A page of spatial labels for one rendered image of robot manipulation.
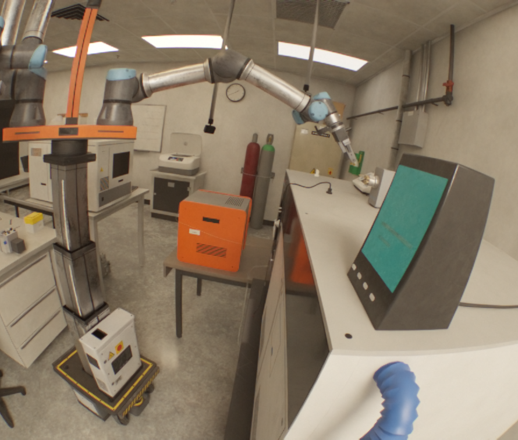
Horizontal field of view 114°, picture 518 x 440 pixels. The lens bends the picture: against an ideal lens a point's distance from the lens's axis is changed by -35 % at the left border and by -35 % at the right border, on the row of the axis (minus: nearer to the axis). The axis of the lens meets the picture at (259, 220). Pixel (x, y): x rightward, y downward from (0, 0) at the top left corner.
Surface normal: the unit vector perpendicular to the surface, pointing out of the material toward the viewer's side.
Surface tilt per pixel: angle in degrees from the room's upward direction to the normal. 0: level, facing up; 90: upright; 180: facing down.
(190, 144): 105
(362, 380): 90
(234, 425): 0
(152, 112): 90
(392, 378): 50
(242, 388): 0
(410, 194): 80
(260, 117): 90
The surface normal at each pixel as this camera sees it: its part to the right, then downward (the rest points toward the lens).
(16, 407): 0.15, -0.94
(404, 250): -0.95, -0.31
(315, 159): -0.07, 0.31
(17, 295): 0.99, 0.17
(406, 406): -0.26, -0.21
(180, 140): -0.11, 0.54
